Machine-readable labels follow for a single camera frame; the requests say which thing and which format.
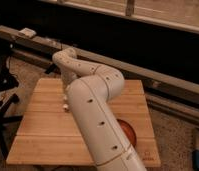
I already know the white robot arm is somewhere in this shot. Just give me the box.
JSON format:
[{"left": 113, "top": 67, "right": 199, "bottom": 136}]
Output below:
[{"left": 52, "top": 48, "right": 147, "bottom": 171}]

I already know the orange ceramic bowl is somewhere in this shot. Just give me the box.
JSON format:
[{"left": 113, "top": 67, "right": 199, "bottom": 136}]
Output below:
[{"left": 118, "top": 119, "right": 137, "bottom": 146}]

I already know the black tripod stand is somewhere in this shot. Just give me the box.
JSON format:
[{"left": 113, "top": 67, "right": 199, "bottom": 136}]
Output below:
[{"left": 0, "top": 39, "right": 24, "bottom": 160}]

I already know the small white box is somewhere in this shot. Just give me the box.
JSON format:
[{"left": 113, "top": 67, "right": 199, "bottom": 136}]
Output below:
[{"left": 19, "top": 28, "right": 36, "bottom": 38}]

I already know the wooden window frame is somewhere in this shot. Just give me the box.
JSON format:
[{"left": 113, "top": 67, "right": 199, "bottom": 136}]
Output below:
[{"left": 41, "top": 0, "right": 199, "bottom": 34}]

